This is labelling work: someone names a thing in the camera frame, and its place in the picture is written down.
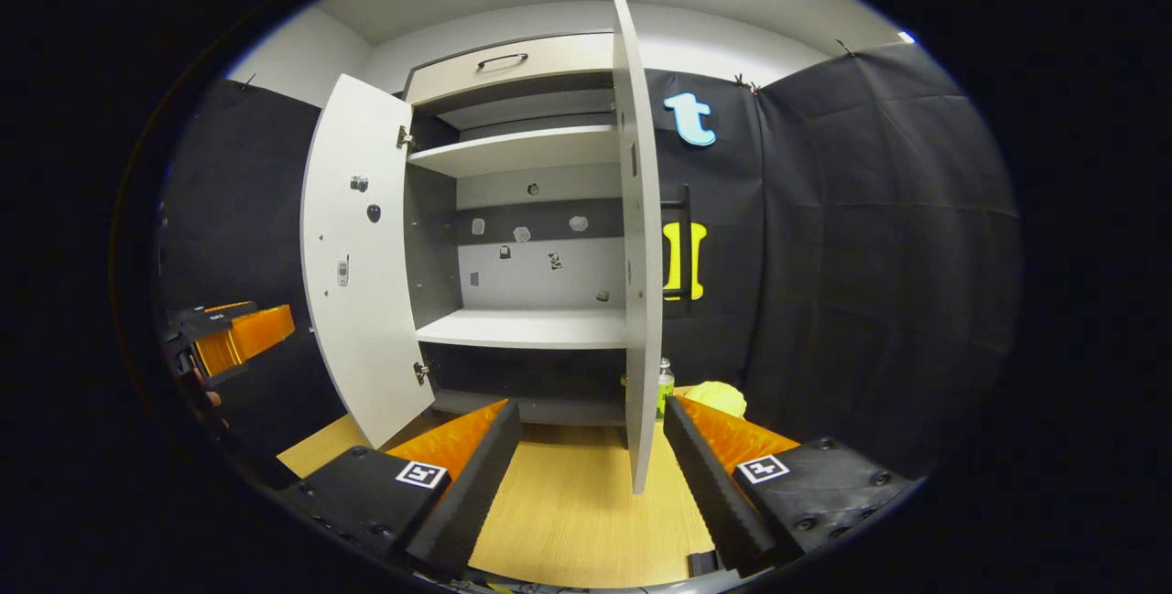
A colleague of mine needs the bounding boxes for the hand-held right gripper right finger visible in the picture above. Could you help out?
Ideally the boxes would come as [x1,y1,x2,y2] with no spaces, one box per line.
[664,394,921,577]

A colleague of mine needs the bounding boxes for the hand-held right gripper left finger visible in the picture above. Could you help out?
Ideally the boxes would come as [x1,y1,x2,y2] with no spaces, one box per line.
[275,397,523,579]

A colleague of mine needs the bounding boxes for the beige cabinet door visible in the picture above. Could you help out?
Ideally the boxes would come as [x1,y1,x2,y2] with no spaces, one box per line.
[300,72,437,450]
[612,0,695,496]

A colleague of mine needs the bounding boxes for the beige double-door shoe cabinet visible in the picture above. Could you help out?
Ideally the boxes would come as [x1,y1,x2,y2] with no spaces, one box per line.
[403,31,642,448]

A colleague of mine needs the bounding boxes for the yellow ribbed ball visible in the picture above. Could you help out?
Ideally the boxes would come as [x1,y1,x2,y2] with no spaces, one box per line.
[682,381,747,419]

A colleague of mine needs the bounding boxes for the black backdrop cloth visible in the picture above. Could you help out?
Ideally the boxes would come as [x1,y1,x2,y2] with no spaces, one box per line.
[156,40,1025,485]

